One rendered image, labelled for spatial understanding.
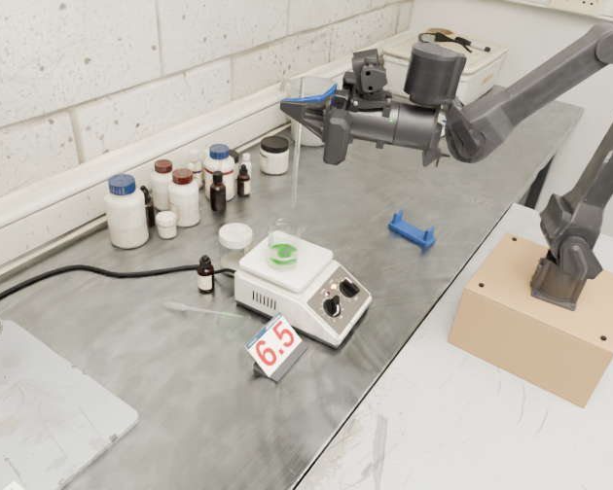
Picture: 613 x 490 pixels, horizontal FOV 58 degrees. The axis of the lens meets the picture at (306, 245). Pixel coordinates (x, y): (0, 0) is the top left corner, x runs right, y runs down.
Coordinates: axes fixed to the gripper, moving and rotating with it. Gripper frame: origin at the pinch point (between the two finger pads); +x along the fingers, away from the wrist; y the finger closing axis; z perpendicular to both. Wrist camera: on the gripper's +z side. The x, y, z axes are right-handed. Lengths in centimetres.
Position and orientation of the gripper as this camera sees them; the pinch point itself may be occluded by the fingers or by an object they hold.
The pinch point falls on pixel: (306, 108)
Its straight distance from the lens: 76.4
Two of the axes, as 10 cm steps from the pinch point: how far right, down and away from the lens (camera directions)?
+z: 1.1, -8.0, -5.8
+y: -1.6, 5.6, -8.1
